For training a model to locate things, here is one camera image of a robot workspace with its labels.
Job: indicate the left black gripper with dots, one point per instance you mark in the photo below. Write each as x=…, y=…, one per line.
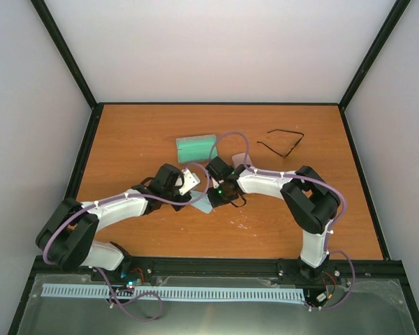
x=187, y=197

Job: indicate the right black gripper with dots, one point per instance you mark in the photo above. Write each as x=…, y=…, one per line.
x=215, y=201

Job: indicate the blue cleaning cloth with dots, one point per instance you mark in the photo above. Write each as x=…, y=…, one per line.
x=200, y=201

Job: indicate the pink glasses case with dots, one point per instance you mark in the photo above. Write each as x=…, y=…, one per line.
x=241, y=159

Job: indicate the grey glasses case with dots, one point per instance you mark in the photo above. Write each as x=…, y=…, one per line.
x=196, y=148

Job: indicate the black frame glasses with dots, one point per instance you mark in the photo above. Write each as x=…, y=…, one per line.
x=281, y=142

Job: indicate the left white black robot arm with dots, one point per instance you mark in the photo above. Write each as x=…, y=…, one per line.
x=68, y=238

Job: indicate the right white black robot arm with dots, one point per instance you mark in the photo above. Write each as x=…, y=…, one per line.
x=312, y=203

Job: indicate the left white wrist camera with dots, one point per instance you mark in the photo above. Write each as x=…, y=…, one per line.
x=187, y=181

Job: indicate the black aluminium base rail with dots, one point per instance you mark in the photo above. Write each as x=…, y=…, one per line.
x=282, y=271

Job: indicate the black cage frame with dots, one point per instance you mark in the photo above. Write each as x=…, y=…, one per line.
x=383, y=34

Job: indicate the blue slotted cable duct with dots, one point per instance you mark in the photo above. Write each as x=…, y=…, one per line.
x=177, y=294

